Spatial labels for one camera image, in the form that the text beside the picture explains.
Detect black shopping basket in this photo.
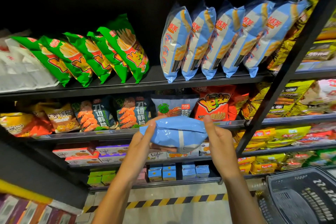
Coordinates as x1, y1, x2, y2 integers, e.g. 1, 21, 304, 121
257, 166, 336, 224

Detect orange yellow snack bag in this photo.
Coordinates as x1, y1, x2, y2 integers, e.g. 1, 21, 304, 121
0, 112, 53, 138

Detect tan snack bag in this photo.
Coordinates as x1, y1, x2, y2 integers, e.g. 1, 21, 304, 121
39, 101, 82, 134

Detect person's right hand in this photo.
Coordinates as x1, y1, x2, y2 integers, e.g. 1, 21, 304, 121
202, 115, 239, 180

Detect black metal shelf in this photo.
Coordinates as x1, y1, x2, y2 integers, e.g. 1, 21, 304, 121
0, 0, 336, 224

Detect blue puffed snack bag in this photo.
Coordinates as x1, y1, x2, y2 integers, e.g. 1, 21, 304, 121
244, 0, 312, 78
160, 3, 193, 84
139, 116, 210, 151
201, 0, 246, 80
181, 1, 217, 81
222, 0, 276, 78

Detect person's left hand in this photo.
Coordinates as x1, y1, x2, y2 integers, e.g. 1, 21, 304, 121
121, 119, 158, 180

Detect row of orange chip bags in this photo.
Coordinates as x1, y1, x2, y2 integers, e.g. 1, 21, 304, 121
191, 86, 250, 122

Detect row of plain white bags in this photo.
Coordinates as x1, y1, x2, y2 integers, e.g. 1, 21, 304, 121
0, 29, 60, 93

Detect row of green snack bags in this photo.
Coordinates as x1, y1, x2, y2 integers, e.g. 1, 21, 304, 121
10, 14, 150, 88

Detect row of small blue boxes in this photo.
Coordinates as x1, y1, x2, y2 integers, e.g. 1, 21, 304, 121
148, 163, 211, 182

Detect person's left forearm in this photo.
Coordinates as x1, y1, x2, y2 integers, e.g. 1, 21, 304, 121
92, 171, 148, 224

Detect dark shrimp chip bags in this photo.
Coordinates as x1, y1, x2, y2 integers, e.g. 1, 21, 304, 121
73, 98, 117, 132
114, 95, 153, 129
151, 94, 200, 118

